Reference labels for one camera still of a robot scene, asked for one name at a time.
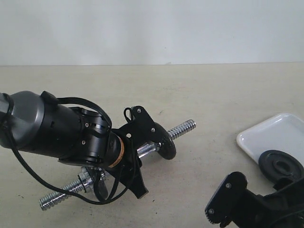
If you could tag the black weight plate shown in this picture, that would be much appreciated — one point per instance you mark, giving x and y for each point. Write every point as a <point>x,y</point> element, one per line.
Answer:
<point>275,165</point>
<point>100,188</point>

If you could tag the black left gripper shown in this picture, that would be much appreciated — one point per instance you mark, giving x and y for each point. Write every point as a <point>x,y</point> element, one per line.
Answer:
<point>129,168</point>

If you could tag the white rectangular tray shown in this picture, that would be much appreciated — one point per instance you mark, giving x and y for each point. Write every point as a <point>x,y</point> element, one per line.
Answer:
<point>283,132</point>

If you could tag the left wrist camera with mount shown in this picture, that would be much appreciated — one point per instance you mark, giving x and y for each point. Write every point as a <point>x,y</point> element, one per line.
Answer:
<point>145,123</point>

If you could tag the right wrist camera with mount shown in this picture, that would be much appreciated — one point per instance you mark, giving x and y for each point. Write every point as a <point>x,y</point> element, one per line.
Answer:
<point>226,197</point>

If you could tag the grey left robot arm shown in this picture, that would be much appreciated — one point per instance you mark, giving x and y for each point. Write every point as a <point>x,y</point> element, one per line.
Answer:
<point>76,132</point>

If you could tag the chrome threaded dumbbell bar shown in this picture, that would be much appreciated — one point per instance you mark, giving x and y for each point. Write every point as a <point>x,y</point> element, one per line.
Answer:
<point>76,186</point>

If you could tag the chrome spin-lock collar nut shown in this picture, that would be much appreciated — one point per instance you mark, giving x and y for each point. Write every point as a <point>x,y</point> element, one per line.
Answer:
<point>87,177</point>

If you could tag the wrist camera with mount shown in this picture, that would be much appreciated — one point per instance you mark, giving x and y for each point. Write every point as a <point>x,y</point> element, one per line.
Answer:
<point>226,197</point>
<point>145,123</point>

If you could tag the black weight plate end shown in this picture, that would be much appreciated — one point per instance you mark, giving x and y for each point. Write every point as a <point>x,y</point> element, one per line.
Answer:
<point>167,149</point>

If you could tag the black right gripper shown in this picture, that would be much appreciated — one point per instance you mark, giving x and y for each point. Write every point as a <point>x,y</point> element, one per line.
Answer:
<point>281,209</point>

